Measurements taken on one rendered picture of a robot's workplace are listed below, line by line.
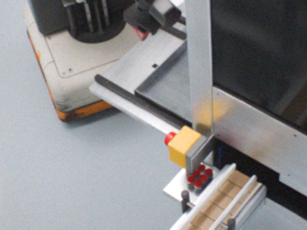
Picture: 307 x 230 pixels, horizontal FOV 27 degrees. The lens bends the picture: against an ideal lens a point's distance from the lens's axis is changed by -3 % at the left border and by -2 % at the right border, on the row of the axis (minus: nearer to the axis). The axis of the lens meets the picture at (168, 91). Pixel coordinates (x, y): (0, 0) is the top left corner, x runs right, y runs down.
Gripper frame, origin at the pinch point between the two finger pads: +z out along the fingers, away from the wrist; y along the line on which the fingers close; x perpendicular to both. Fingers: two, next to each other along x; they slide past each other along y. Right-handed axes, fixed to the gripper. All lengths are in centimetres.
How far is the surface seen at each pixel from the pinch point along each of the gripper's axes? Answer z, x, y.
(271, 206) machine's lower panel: 13, -12, 53
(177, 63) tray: 19.3, 11.9, 4.7
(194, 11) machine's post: -37.6, -12.4, 20.8
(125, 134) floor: 115, 27, -24
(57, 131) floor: 120, 10, -51
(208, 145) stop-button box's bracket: 1.3, -14.5, 32.7
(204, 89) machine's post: -15.3, -12.3, 27.0
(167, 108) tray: 14.1, -5.6, 14.2
